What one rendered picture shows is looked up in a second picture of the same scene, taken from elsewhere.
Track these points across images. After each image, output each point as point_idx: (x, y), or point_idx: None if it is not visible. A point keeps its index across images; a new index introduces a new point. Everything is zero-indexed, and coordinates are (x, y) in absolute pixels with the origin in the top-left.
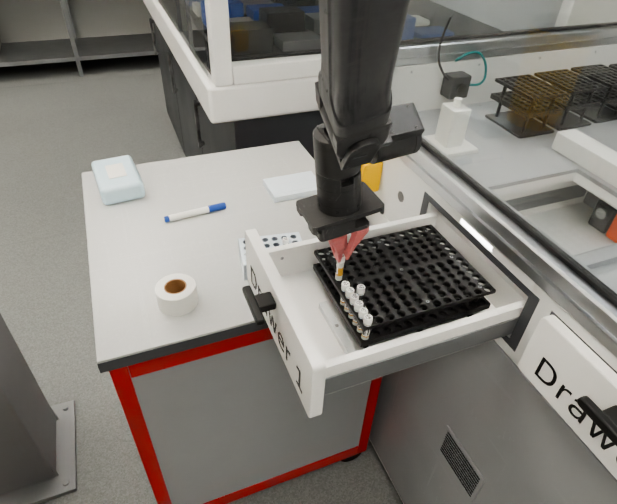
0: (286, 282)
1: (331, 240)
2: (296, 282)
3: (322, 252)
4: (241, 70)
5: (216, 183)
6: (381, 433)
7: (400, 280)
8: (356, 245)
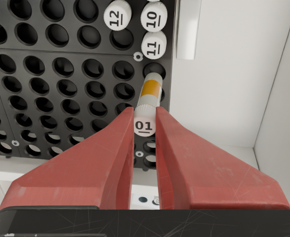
0: (216, 130)
1: (286, 199)
2: (199, 123)
3: (146, 160)
4: None
5: None
6: None
7: None
8: (100, 132)
